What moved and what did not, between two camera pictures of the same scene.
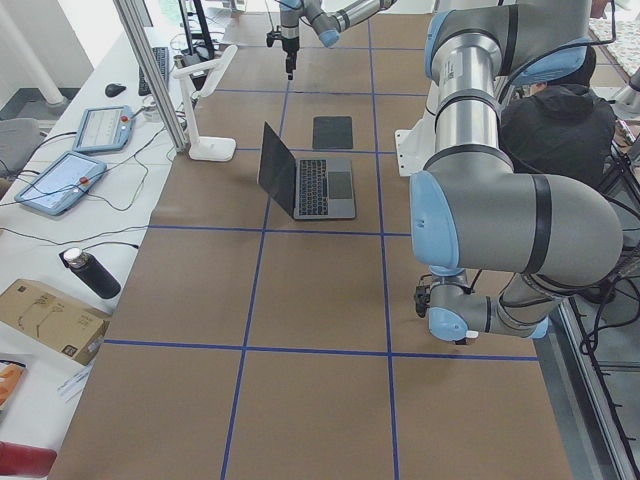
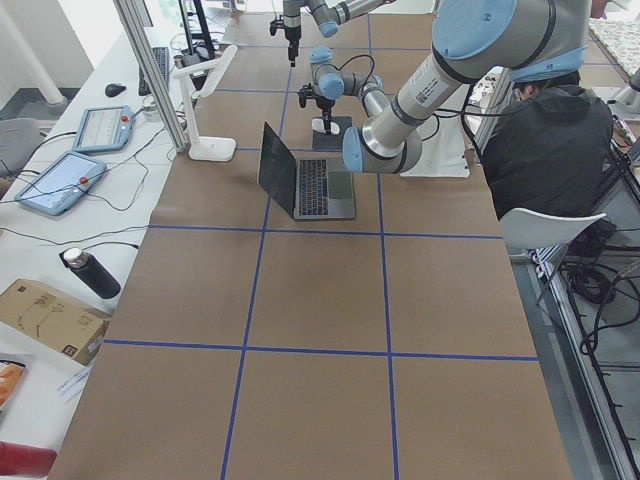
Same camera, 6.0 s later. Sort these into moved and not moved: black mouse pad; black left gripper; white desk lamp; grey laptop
Moved: black left gripper
Not moved: grey laptop; black mouse pad; white desk lamp
